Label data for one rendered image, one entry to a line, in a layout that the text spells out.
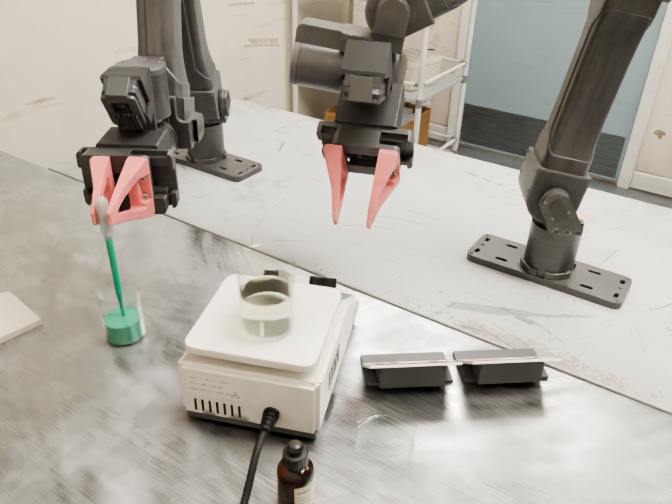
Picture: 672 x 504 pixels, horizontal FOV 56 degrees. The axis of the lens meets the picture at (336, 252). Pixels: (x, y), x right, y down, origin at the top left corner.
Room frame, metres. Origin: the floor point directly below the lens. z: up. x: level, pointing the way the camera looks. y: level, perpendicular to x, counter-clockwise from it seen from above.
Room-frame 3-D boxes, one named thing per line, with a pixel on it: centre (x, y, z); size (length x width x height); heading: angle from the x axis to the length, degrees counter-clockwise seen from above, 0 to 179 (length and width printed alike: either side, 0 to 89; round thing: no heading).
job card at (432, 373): (0.49, -0.08, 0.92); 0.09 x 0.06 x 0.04; 96
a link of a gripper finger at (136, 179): (0.58, 0.23, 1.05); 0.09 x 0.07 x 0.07; 0
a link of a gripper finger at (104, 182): (0.58, 0.22, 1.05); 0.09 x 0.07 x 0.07; 0
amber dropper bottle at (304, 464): (0.33, 0.03, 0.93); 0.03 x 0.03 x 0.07
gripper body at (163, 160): (0.65, 0.23, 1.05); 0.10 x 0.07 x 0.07; 90
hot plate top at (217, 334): (0.47, 0.06, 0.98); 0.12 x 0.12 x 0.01; 79
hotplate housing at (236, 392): (0.49, 0.06, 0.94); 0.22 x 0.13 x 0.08; 169
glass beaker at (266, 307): (0.45, 0.06, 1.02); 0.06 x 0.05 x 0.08; 168
